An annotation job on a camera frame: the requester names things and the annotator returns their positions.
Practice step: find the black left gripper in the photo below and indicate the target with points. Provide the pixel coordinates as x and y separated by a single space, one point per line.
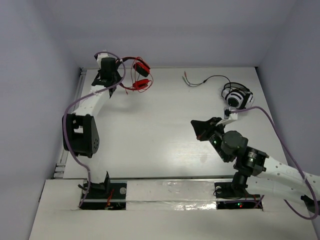
105 81

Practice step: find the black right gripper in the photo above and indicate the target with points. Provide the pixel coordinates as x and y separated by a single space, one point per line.
203 128

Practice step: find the red black headphones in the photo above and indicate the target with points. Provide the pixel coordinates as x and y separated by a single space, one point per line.
141 78

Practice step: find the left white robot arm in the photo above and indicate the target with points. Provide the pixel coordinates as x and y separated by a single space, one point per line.
80 132

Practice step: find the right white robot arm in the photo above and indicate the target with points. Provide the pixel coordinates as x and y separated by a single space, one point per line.
255 169

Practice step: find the white black headphones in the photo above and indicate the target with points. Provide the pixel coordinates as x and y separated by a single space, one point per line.
237 95

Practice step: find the silver foil covered panel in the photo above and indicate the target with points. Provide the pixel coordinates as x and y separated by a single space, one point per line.
170 195

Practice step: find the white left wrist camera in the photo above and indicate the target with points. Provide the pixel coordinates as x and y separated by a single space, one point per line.
99 56

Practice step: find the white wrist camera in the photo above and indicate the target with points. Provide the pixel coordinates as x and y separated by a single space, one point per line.
230 116
99 56

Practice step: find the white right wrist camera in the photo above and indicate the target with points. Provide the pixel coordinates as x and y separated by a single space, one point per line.
230 116

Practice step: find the metal side rail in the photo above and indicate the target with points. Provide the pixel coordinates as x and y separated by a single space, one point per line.
69 137

